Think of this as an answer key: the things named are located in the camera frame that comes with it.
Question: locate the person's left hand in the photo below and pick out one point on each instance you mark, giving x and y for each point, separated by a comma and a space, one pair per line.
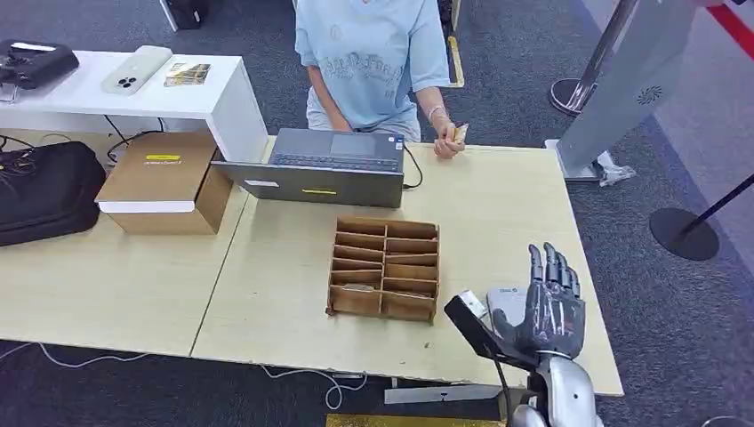
447, 144

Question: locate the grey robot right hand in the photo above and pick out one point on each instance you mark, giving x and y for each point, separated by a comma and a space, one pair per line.
554, 318

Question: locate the small card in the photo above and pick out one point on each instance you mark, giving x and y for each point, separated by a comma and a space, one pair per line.
461, 132

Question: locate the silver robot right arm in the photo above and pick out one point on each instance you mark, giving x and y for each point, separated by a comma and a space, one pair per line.
559, 395

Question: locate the yellow black floor strip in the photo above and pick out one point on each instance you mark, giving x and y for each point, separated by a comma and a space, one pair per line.
456, 59

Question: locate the person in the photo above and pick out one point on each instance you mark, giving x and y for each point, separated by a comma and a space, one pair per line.
371, 59

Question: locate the grey open laptop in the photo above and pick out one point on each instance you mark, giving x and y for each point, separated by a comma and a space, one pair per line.
324, 171

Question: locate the wooden card sorting box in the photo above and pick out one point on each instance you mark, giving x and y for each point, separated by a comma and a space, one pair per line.
384, 271

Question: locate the crumpled clear plastic wrap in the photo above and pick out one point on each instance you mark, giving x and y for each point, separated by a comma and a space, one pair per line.
615, 172

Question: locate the card in wooden box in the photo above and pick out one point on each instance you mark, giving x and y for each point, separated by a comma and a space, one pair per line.
357, 287

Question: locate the grey kiosk stand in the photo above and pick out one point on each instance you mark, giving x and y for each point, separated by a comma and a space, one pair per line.
630, 76

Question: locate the white side table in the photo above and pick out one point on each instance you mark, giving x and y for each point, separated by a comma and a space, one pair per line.
194, 103

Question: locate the gold card pack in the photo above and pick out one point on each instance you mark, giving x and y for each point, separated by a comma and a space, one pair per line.
187, 74

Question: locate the brown cardboard box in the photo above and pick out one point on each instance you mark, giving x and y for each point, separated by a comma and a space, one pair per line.
159, 182

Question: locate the black chair base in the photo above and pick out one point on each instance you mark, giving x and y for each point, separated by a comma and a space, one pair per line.
185, 12

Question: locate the red barrier belt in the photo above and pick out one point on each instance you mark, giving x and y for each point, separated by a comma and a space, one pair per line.
733, 26

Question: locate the pale smartphone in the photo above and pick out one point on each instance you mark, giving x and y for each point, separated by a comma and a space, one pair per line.
135, 69

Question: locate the black soft bag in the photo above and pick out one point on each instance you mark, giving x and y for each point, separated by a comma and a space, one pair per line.
47, 188

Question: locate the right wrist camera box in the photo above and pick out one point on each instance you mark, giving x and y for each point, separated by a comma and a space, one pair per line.
480, 330

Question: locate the chrome stanchion post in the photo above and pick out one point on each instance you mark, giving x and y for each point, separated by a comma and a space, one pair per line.
574, 94

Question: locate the grey metal table bracket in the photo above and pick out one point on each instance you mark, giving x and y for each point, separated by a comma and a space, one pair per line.
436, 393

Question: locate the black stanchion post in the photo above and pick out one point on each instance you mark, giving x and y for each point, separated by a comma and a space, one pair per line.
683, 236

